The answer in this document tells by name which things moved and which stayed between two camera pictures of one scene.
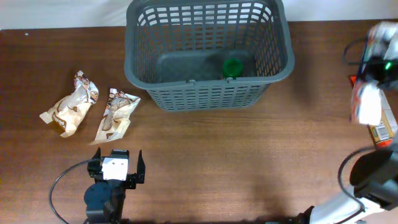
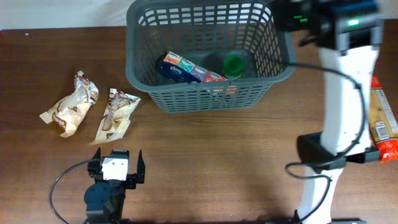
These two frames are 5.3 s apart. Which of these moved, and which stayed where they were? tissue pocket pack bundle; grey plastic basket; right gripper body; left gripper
Moved: tissue pocket pack bundle; right gripper body
Stayed: grey plastic basket; left gripper
